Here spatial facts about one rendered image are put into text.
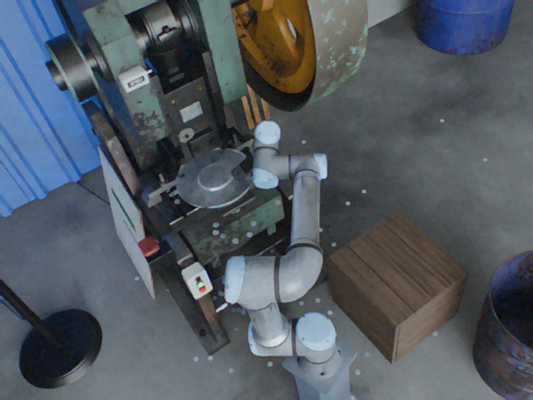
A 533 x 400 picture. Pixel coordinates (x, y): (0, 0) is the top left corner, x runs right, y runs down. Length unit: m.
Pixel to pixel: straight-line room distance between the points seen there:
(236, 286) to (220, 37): 0.75
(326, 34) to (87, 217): 2.00
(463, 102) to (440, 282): 1.52
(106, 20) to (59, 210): 1.86
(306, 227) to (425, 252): 0.92
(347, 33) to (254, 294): 0.75
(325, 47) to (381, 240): 0.99
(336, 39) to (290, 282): 0.68
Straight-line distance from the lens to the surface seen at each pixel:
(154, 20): 1.63
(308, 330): 1.69
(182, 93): 1.76
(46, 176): 3.30
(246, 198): 1.88
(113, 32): 1.55
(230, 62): 1.74
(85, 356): 2.63
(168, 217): 2.01
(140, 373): 2.53
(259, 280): 1.32
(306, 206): 1.45
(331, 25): 1.52
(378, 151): 3.09
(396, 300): 2.12
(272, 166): 1.58
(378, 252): 2.23
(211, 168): 2.00
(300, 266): 1.32
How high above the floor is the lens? 2.19
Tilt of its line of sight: 50 degrees down
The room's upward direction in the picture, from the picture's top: 11 degrees counter-clockwise
